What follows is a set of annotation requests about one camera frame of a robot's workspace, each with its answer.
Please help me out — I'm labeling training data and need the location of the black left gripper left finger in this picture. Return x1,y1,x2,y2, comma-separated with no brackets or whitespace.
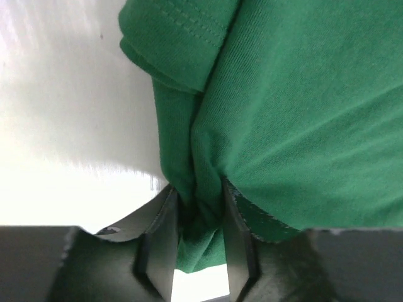
96,185,178,301

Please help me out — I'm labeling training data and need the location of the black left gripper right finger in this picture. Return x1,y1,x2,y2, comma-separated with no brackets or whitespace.
222,179,300,301

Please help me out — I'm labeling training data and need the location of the dark green t-shirt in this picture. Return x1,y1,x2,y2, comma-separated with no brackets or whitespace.
118,1,402,273

